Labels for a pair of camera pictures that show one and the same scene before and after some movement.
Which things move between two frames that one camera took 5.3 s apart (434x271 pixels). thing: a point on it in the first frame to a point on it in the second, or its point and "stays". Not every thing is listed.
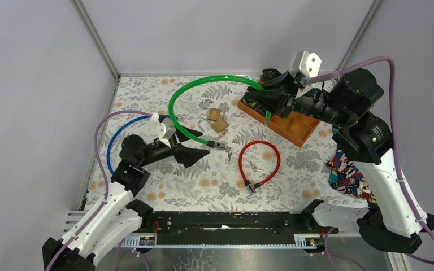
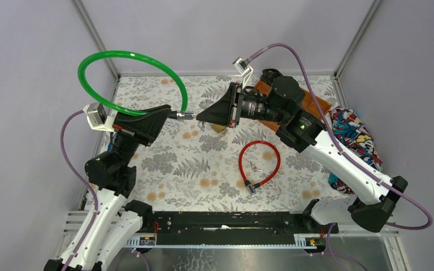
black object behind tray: [268, 74] stays
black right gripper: [278, 97] to [221, 112]
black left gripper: [177, 150] to [131, 130]
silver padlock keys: [254, 167] stays
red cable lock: [250, 186] stays
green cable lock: [211, 144] to [186, 113]
